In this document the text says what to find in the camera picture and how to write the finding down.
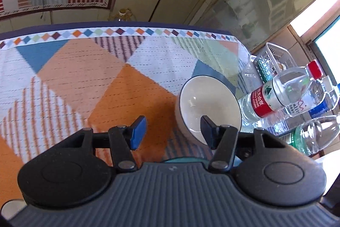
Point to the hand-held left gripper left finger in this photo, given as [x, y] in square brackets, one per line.
[138, 134]

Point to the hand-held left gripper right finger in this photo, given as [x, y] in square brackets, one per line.
[208, 132]

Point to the white bowl with dark rim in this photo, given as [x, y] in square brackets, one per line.
[204, 99]

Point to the red label water bottle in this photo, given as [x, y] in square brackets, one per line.
[265, 102]

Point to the patchwork tablecloth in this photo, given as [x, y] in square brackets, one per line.
[79, 70]

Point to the clear plastic basket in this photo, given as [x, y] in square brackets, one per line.
[273, 56]

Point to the green label water bottle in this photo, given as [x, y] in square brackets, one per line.
[313, 134]

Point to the blue label water bottle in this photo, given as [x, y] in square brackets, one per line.
[322, 110]

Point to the large oil jug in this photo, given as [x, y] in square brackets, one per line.
[123, 15]

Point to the grey leaning panel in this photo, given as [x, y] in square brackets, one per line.
[252, 3]

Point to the window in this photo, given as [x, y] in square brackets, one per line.
[329, 51]

